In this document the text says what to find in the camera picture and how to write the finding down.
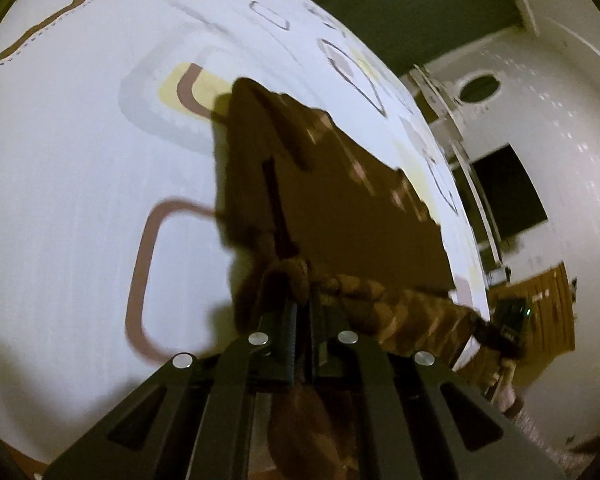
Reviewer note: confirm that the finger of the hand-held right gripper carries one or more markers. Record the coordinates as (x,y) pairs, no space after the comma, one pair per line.
(487,334)

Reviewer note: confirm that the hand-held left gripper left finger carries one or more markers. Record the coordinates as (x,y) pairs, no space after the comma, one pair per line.
(286,345)

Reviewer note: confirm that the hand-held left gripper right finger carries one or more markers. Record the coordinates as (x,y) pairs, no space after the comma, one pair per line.
(325,347)

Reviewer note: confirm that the brown plaid sweater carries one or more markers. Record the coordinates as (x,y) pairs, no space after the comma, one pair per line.
(340,210)

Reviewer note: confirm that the person's right hand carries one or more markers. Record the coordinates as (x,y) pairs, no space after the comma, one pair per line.
(510,390)

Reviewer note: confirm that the brown wooden door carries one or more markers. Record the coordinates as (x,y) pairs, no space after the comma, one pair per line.
(545,310)

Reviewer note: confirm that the white television console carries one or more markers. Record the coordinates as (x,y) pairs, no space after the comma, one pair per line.
(485,240)

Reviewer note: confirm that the black television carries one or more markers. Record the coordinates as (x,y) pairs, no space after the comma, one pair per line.
(510,190)

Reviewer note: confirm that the white oval vanity mirror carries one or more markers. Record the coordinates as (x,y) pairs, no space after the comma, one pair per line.
(477,87)

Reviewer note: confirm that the white vanity table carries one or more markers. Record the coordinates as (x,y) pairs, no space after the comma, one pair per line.
(437,95)

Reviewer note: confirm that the bed with patterned white sheet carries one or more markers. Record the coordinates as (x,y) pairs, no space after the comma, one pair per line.
(80,185)

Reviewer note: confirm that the green curtain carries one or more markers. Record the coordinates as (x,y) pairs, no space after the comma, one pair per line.
(405,10)

